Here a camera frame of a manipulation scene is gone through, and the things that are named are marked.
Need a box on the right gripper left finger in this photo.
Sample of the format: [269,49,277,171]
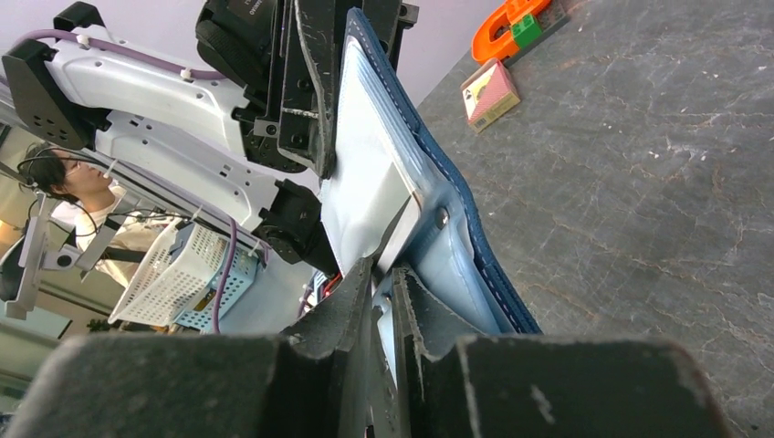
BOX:
[6,258,372,437]

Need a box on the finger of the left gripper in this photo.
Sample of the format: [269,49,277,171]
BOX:
[293,0,339,179]

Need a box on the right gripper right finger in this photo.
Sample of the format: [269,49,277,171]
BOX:
[392,266,731,437]

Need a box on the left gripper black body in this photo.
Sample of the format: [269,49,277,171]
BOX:
[195,0,419,172]

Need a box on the navy blue card holder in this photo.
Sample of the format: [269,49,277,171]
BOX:
[320,8,540,334]

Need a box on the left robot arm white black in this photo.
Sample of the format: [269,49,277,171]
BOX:
[2,1,418,275]

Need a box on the white perforated basket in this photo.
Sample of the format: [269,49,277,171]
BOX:
[108,219,262,333]

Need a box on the orange plastic letter shape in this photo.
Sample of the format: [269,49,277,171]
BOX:
[471,0,552,65]

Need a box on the green toy block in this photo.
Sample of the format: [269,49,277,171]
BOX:
[511,14,543,51]

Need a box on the person in background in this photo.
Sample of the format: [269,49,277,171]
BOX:
[18,142,173,253]

